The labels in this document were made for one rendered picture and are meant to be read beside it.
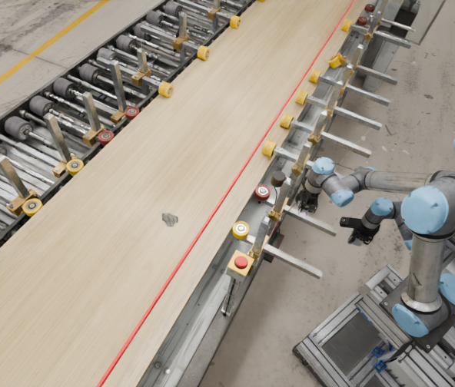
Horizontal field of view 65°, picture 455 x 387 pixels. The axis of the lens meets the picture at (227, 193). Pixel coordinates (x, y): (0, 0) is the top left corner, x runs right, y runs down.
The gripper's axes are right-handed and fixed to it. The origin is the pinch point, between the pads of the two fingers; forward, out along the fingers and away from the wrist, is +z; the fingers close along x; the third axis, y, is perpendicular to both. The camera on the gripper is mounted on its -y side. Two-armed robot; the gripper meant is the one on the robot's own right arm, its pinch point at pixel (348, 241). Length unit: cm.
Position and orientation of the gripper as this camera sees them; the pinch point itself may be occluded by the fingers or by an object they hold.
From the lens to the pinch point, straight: 185.9
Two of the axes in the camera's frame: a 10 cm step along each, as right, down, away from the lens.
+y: 8.8, 4.2, -2.0
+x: 4.6, -7.0, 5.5
